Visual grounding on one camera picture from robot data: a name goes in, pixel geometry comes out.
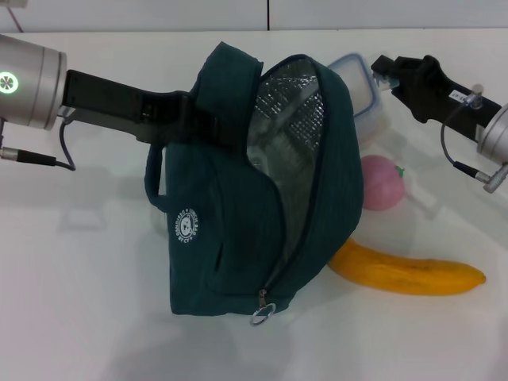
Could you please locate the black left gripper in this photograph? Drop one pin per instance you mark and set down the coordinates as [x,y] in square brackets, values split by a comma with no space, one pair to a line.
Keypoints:
[115,105]

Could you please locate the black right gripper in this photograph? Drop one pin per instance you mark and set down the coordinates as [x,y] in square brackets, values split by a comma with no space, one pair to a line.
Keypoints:
[428,91]

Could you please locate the clear food container blue lid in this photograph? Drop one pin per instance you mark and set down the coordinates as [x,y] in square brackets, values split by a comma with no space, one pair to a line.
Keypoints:
[363,91]

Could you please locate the dark teal lunch bag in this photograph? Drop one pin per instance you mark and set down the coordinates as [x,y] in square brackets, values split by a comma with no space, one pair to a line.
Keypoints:
[238,238]

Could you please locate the pink toy peach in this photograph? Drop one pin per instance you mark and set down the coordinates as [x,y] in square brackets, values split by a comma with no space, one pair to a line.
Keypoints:
[381,182]

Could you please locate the yellow banana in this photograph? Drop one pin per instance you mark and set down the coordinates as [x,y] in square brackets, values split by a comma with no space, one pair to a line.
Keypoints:
[397,274]

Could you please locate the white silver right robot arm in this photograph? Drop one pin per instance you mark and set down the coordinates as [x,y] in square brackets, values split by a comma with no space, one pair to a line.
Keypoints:
[498,135]

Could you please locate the white wall box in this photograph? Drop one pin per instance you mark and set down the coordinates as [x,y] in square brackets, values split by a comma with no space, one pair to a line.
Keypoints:
[12,3]

